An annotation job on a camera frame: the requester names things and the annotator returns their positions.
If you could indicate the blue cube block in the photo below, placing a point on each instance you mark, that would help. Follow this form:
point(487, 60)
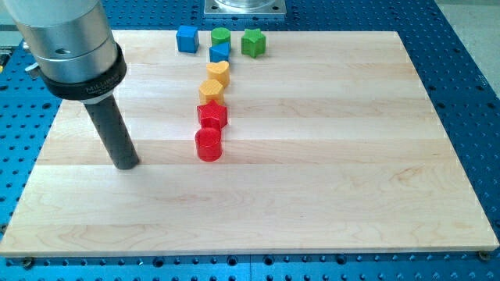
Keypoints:
point(187, 39)

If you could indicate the blue triangle block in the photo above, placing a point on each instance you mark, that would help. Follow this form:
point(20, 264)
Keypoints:
point(219, 52)

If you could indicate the light wooden board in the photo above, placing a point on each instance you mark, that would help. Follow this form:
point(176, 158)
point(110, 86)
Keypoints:
point(332, 145)

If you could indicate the yellow heart block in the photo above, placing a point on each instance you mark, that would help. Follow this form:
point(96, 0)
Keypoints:
point(219, 71)

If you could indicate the yellow hexagon block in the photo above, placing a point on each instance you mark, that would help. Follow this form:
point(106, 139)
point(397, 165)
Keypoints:
point(211, 90)

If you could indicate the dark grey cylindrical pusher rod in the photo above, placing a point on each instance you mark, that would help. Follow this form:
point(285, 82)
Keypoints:
point(113, 132)

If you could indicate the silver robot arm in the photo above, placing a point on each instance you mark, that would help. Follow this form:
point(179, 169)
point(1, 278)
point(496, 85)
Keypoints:
point(79, 60)

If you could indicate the green star block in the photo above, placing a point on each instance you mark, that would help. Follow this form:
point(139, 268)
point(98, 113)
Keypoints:
point(253, 43)

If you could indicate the red cylinder block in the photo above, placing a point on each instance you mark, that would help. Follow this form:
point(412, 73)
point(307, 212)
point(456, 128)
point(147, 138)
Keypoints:
point(208, 144)

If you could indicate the red star block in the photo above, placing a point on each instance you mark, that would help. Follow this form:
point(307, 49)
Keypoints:
point(212, 115)

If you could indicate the green cylinder block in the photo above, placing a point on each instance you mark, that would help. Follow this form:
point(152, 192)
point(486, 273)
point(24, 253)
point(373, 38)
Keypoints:
point(220, 35)

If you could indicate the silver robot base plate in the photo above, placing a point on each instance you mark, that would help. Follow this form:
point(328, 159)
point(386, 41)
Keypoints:
point(245, 7)

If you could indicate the black tool mounting collar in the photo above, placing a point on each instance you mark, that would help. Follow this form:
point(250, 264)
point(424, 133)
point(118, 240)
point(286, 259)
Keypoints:
point(94, 88)

